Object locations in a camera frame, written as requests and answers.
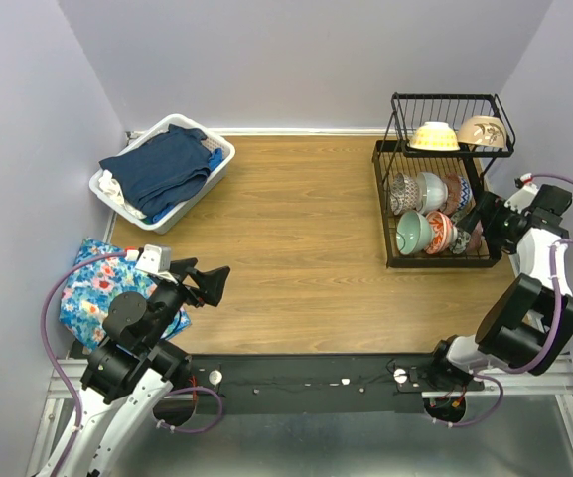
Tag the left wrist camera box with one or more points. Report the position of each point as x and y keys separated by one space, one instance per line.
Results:
x=150 y=259

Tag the white crumpled cloth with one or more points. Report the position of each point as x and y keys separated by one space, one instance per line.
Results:
x=111 y=188

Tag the yellow patterned bowl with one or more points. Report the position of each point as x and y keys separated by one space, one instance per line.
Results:
x=435 y=136

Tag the celadon green bowl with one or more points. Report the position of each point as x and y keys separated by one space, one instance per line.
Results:
x=413 y=233

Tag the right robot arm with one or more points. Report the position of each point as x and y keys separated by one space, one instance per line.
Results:
x=532 y=322

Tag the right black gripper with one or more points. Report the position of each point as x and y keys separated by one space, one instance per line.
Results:
x=493 y=206

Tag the grey paisley pattern bowl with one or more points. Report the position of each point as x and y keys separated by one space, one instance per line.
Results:
x=461 y=238

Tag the blue floral fabric bag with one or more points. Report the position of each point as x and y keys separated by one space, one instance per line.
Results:
x=89 y=291

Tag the aluminium frame rail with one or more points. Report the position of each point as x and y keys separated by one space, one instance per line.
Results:
x=449 y=411

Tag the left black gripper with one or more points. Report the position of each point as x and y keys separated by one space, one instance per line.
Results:
x=212 y=284

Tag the orange floral pattern bowl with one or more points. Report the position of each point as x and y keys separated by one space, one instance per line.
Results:
x=443 y=232

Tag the beige bowl brown leaf pattern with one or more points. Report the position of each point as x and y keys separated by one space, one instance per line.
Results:
x=481 y=130

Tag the brown lattice pattern bowl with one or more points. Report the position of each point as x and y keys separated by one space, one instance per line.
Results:
x=404 y=194

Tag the blue zigzag pattern bowl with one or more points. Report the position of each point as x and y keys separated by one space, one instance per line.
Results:
x=459 y=194

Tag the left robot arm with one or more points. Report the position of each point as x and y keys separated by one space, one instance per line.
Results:
x=134 y=367

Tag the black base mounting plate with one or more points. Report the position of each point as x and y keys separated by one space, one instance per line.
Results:
x=315 y=383

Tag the white ribbed bowl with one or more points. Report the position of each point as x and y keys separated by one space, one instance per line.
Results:
x=433 y=192

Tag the dark blue folded garment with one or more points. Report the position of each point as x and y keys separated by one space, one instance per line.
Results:
x=168 y=169

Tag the black two-tier dish rack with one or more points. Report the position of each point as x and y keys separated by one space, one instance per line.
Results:
x=392 y=155

